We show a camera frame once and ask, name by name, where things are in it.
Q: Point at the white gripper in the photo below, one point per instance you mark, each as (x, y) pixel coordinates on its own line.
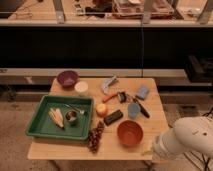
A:
(147, 148)

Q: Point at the light blue grey towel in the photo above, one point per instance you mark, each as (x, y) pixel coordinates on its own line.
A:
(107, 82)

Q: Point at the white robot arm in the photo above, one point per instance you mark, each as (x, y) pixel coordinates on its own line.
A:
(187, 133)

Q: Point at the orange brown bowl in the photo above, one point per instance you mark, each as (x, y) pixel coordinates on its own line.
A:
(129, 133)

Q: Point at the wooden table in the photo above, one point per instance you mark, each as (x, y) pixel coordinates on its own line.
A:
(110, 147)

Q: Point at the black rectangular block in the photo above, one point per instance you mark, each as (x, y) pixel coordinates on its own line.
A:
(113, 117)

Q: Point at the bunch of dark grapes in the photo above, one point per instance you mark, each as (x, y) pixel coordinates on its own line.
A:
(94, 137)

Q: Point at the yellow orange apple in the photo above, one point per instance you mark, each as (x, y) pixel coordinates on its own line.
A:
(101, 110)

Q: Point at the metal spoon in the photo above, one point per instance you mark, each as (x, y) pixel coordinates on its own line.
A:
(81, 111)

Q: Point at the small metal cup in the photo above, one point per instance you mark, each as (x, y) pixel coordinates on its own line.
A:
(71, 117)

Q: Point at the white cup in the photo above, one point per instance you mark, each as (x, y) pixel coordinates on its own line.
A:
(81, 88)

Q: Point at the green plastic tray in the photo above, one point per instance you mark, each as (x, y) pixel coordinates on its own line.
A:
(41, 124)

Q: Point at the corn cob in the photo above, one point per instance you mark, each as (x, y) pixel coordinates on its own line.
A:
(56, 116)

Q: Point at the purple bowl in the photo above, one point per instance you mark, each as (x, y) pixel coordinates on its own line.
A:
(67, 78)

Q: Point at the orange handled brush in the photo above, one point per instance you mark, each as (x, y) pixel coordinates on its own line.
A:
(120, 95)

